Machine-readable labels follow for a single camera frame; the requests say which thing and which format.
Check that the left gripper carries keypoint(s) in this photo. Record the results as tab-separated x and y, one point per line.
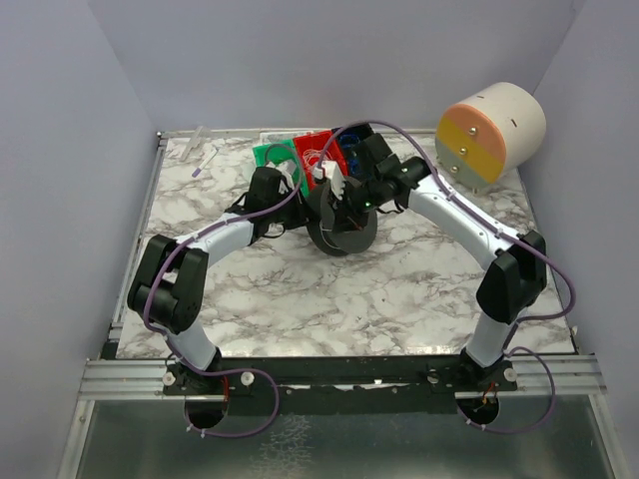
298	213

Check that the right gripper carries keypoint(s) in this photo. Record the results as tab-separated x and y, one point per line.
344	211

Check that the black spool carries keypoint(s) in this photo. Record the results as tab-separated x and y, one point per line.
324	233

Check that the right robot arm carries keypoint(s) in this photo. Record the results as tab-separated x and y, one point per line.
513	264

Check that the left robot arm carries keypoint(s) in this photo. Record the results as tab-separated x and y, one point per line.
167	290

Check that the black plastic bin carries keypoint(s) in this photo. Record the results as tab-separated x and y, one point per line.
346	141

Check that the green plastic bin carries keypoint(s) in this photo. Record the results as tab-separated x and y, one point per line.
272	154

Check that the red plastic bin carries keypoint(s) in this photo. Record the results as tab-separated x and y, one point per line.
309	148

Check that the white label card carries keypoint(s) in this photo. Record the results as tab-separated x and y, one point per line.
273	137

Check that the purple capped marker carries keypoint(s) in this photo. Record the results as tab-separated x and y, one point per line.
204	163

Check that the large cylinder drum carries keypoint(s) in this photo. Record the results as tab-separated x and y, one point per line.
489	134

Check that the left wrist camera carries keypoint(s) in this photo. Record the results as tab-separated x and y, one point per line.
288	169

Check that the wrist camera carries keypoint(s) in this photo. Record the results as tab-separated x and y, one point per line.
288	169
330	172

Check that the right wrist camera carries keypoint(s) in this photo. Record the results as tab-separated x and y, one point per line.
330	172

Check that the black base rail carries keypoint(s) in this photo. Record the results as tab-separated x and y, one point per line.
339	385

